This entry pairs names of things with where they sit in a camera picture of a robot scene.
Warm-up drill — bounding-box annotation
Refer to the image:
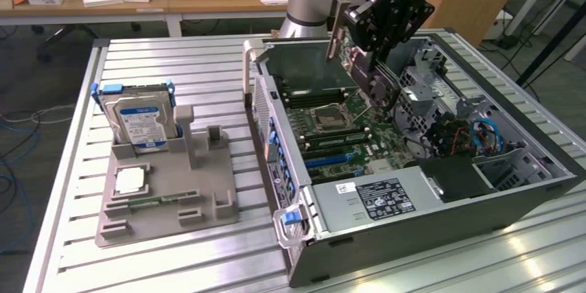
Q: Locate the green loose RAM stick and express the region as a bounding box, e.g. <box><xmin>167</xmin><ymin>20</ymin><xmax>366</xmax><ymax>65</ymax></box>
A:
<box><xmin>127</xmin><ymin>194</ymin><xmax>184</xmax><ymax>209</ymax></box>

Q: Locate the silver CPU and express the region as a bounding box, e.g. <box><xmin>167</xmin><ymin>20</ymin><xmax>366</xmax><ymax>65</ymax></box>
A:
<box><xmin>112</xmin><ymin>168</ymin><xmax>147</xmax><ymax>194</ymax></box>

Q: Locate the blue wire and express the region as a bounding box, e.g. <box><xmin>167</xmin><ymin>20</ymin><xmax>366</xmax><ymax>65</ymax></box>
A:
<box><xmin>471</xmin><ymin>117</ymin><xmax>504</xmax><ymax>155</ymax></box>

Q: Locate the CPU socket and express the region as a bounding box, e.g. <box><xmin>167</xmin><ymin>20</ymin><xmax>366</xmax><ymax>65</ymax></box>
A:
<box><xmin>309</xmin><ymin>103</ymin><xmax>356</xmax><ymax>132</ymax></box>

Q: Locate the orange wire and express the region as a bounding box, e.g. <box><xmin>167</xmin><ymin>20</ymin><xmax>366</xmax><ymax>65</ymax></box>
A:
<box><xmin>450</xmin><ymin>124</ymin><xmax>471</xmax><ymax>156</ymax></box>

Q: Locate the black slanted pole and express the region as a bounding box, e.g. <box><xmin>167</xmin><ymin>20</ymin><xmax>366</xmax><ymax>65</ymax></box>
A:
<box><xmin>515</xmin><ymin>0</ymin><xmax>586</xmax><ymax>85</ymax></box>

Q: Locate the black office chair base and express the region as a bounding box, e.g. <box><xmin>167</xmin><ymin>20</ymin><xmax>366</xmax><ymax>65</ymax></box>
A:
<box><xmin>36</xmin><ymin>25</ymin><xmax>100</xmax><ymax>62</ymax></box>

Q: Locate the blue floor cable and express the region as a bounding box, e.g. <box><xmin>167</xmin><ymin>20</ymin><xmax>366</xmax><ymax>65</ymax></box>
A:
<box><xmin>0</xmin><ymin>114</ymin><xmax>37</xmax><ymax>256</ymax></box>

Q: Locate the metal disk bay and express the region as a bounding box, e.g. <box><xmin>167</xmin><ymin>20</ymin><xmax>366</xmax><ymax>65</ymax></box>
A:
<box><xmin>471</xmin><ymin>147</ymin><xmax>564</xmax><ymax>193</ymax></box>

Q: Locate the open black PC case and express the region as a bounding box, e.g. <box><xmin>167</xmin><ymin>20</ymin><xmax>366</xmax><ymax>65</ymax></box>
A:
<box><xmin>240</xmin><ymin>30</ymin><xmax>586</xmax><ymax>289</ymax></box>

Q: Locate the blue expansion slot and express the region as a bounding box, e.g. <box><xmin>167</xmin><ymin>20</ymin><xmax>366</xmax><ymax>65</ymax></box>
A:
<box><xmin>301</xmin><ymin>154</ymin><xmax>360</xmax><ymax>167</ymax></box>

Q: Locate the grey power supply unit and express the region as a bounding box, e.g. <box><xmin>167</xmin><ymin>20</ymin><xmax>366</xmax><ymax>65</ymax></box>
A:
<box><xmin>311</xmin><ymin>165</ymin><xmax>447</xmax><ymax>234</ymax></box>

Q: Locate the green motherboard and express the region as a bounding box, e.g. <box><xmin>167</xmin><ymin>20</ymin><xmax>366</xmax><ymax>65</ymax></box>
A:
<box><xmin>276</xmin><ymin>78</ymin><xmax>430</xmax><ymax>184</ymax></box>

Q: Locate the metal socket cover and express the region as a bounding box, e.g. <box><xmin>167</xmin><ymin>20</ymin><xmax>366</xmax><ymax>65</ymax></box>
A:
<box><xmin>343</xmin><ymin>89</ymin><xmax>371</xmax><ymax>115</ymax></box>

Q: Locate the white table frame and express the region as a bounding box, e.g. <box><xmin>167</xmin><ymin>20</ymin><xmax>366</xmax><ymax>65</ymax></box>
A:
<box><xmin>484</xmin><ymin>0</ymin><xmax>586</xmax><ymax>62</ymax></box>

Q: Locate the hard disk with blue caddy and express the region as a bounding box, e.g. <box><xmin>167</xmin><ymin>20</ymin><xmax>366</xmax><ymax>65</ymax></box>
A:
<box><xmin>85</xmin><ymin>82</ymin><xmax>179</xmax><ymax>154</ymax></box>

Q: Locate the black graphics card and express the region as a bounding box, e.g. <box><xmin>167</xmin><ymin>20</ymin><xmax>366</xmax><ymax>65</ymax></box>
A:
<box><xmin>324</xmin><ymin>0</ymin><xmax>403</xmax><ymax>113</ymax></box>

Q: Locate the grey printed parts rack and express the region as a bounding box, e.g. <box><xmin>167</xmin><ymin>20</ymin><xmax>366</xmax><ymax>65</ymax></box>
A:
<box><xmin>93</xmin><ymin>104</ymin><xmax>241</xmax><ymax>250</ymax></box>

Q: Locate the grey case handle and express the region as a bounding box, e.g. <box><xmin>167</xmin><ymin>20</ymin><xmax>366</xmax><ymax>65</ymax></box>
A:
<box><xmin>272</xmin><ymin>202</ymin><xmax>316</xmax><ymax>249</ymax></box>

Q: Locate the metal drive cage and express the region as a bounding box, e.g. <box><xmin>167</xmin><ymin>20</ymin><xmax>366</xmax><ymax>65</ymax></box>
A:
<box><xmin>395</xmin><ymin>48</ymin><xmax>463</xmax><ymax>136</ymax></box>

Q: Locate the wooden desk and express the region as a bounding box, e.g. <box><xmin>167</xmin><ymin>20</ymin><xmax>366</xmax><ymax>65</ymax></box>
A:
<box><xmin>0</xmin><ymin>0</ymin><xmax>418</xmax><ymax>38</ymax></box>

